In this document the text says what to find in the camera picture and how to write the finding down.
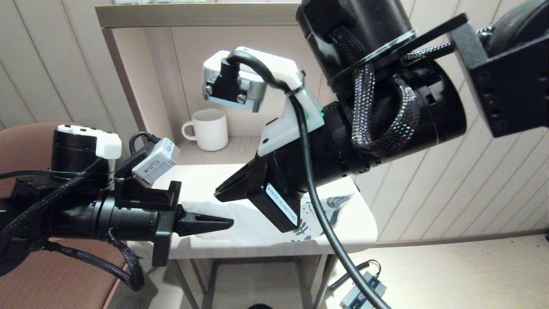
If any white floral zip pouch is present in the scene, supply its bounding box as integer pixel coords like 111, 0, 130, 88
182, 193, 356, 246

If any light wooden shelf desk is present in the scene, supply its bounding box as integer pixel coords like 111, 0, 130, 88
96, 3, 398, 309

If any white ribbed ceramic mug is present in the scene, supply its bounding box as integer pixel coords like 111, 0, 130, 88
182, 108, 229, 152

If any brown upholstered chair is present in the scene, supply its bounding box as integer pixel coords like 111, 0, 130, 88
0, 121, 146, 309

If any grey power adapter box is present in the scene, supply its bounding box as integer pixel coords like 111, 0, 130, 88
340, 271, 387, 309

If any black right camera cable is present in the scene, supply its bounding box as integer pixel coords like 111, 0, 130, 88
221, 49, 391, 309

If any black camera cable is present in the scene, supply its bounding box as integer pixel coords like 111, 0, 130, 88
129, 131, 161, 155
221, 49, 391, 309

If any black left camera bracket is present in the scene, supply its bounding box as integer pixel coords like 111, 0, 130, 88
114, 146, 181, 211

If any braided left arm cable sleeve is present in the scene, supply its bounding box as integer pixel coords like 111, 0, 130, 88
30, 232, 145, 292

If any braided arm cable sleeve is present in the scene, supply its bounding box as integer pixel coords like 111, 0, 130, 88
330, 26, 494, 153
30, 232, 145, 292

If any white right camera bracket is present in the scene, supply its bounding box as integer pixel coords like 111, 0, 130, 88
206, 46, 325, 157

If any braided right arm cable sleeve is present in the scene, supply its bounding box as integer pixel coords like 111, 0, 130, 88
330, 26, 494, 153

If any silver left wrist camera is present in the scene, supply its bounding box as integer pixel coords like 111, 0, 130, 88
131, 137, 181, 185

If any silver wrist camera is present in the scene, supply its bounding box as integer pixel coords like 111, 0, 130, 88
202, 49, 267, 113
131, 137, 181, 185

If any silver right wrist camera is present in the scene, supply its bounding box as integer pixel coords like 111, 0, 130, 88
202, 49, 267, 113

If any black left camera cable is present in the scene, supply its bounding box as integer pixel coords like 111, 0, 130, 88
129, 131, 161, 155

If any black corrugated power cable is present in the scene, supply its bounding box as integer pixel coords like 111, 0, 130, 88
328, 260, 382, 293

